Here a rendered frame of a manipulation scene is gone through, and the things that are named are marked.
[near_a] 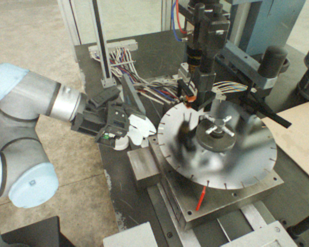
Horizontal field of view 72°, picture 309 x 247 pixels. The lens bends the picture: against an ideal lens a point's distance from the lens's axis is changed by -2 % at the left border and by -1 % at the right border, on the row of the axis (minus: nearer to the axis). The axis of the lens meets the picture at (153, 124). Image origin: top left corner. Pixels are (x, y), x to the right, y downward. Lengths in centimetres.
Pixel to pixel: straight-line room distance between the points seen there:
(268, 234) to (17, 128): 58
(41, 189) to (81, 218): 117
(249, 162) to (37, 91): 51
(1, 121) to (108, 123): 20
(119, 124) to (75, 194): 122
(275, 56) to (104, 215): 130
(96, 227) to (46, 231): 79
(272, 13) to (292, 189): 77
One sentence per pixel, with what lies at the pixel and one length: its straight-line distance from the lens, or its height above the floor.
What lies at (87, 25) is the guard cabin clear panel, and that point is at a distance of 160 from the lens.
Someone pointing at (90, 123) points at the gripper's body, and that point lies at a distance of 48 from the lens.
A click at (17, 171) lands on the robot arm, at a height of 112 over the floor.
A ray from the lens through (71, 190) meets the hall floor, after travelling 168.
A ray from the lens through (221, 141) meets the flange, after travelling 61.
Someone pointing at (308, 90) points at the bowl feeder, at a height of 80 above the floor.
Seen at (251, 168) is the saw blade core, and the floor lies 95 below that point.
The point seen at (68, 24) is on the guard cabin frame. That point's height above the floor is 88.
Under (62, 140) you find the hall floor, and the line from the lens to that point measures 198.
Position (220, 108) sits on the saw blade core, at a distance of 72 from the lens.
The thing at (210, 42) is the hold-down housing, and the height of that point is 121.
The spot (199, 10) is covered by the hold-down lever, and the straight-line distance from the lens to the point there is 47.
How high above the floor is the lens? 142
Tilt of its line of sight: 47 degrees down
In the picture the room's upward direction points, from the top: straight up
